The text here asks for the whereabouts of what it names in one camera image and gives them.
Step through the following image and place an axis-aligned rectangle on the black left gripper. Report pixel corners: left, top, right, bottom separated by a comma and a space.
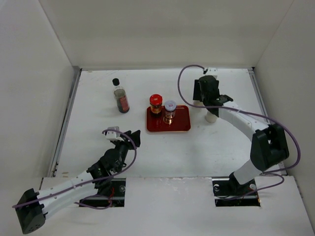
113, 130, 140, 172

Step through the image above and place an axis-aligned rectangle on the black-cap white powder jar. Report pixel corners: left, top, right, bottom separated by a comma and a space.
205, 111, 218, 123

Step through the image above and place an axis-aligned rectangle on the small white-lid spice jar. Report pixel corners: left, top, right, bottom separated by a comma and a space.
163, 100, 177, 124

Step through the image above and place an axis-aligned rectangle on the red-lid chili sauce jar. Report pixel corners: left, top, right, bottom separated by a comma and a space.
149, 94, 162, 117

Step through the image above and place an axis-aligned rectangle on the tall dark sauce bottle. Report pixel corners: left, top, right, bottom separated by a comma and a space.
112, 78, 130, 114

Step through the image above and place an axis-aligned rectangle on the clear-top salt grinder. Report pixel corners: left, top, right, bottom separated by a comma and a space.
193, 100, 204, 106

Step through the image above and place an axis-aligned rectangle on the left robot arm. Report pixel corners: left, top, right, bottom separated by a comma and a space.
13, 127, 141, 235

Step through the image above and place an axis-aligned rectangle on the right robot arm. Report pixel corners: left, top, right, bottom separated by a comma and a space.
193, 75, 289, 195

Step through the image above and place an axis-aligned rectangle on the red gold-rimmed tray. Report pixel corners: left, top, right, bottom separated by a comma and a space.
146, 105, 191, 132

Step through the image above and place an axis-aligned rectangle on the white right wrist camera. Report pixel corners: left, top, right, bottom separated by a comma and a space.
203, 67, 218, 76

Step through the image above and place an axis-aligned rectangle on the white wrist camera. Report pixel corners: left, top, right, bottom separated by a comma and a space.
203, 67, 218, 76
102, 126, 122, 141

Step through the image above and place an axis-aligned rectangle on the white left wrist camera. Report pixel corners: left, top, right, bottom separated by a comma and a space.
102, 126, 122, 141

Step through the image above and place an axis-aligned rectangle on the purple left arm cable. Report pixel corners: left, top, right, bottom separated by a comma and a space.
12, 128, 138, 209

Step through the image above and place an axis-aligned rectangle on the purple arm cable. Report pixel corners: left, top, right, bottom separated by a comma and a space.
178, 64, 301, 197
12, 128, 138, 209

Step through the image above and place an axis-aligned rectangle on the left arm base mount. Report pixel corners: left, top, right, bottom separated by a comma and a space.
78, 178, 126, 209

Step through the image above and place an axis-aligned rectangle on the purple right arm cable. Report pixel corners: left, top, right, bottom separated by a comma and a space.
178, 64, 301, 197

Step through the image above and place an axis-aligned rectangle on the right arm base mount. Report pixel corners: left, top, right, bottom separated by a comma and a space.
212, 176, 260, 207

